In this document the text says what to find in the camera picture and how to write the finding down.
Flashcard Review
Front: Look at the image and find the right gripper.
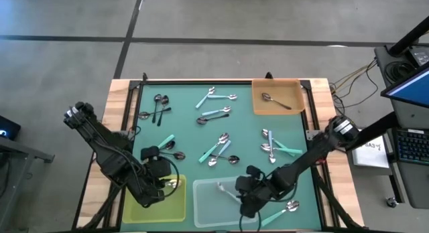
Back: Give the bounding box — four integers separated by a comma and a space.
235, 165, 265, 196

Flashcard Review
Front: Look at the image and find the black power brick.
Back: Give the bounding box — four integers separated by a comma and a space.
409, 45, 429, 67

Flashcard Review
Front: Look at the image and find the black floor cable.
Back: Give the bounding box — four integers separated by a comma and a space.
331, 60, 380, 109

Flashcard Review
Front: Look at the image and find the black device blue light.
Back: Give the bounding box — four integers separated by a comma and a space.
0, 114, 21, 142

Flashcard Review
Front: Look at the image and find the orange plastic bin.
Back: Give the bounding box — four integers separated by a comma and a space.
251, 78, 306, 116

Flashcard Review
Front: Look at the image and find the black aluminium table frame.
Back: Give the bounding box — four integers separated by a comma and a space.
72, 72, 366, 233

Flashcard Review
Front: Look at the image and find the coiled black cable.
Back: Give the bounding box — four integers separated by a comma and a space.
384, 60, 409, 82

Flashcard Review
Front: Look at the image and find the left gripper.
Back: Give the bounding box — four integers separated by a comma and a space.
140, 145, 172, 180

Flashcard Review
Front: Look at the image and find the yellow cable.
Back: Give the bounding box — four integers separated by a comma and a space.
330, 58, 379, 93

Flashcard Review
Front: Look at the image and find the grey side table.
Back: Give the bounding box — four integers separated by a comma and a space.
0, 135, 56, 232

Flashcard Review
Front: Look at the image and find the clear plastic bin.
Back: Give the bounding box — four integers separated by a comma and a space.
192, 175, 259, 228

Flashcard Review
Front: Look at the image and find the black metal pole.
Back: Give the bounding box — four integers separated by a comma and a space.
387, 15, 429, 56
344, 111, 400, 152

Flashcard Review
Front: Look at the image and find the white paper booklet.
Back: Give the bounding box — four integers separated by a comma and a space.
351, 135, 390, 169

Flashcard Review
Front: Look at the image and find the black backlit keyboard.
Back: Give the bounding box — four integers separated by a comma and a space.
394, 127, 429, 166

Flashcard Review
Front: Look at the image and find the yellow-green plastic bin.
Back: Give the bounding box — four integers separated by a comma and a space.
121, 174, 187, 224

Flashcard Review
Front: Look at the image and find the computer monitor blue screen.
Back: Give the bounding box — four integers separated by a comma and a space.
380, 61, 429, 109

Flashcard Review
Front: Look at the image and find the grey computer cart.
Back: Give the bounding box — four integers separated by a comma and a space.
373, 44, 429, 210

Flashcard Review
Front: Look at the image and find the green table mat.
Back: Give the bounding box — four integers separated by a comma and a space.
119, 79, 323, 232

